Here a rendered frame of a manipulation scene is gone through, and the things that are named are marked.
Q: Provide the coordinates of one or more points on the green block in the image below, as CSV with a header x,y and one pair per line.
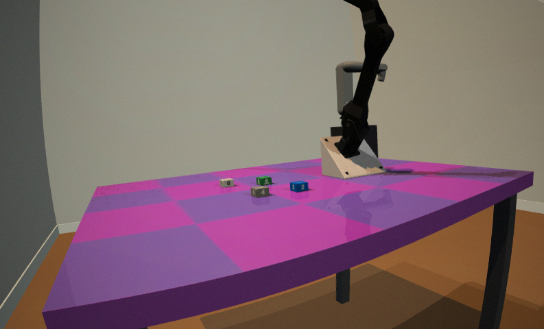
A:
x,y
265,180

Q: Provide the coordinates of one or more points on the blue block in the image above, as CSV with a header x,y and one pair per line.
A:
x,y
299,186

